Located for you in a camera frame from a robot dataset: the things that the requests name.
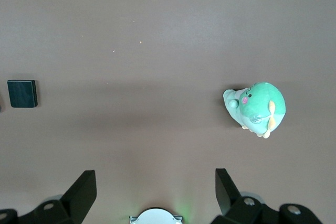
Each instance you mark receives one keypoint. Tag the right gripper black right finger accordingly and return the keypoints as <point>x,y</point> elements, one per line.
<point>231,208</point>

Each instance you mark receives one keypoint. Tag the brown table cover cloth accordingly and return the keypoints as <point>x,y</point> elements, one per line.
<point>157,51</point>

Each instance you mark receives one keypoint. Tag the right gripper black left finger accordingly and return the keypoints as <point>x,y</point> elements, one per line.
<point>73,203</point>

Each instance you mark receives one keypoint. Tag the green plush toy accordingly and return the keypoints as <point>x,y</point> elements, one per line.
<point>260,103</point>

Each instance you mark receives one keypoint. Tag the dark rectangular phone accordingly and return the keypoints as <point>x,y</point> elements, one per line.
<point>22,94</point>

